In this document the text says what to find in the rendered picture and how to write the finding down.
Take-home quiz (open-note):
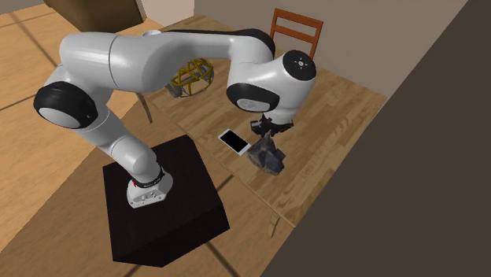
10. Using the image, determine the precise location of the dark grey rock figure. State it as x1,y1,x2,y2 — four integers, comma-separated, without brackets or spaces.
245,132,286,176

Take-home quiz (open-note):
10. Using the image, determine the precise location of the light wooden table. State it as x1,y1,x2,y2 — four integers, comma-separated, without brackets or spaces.
136,14,389,239

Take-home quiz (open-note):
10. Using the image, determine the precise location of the white phone with black screen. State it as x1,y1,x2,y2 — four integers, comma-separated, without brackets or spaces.
218,128,253,157

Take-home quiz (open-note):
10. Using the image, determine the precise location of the dark brown wooden cabinet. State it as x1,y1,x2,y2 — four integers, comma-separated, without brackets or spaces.
42,0,145,34

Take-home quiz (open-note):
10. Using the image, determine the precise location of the black robot stand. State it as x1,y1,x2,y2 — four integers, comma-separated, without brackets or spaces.
102,134,231,268

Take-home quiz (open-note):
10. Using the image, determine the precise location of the yellow wire basket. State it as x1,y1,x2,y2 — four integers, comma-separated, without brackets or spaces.
165,57,215,98

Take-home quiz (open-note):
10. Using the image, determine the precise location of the red-brown wooden chair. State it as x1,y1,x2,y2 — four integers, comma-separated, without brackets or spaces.
269,8,324,60

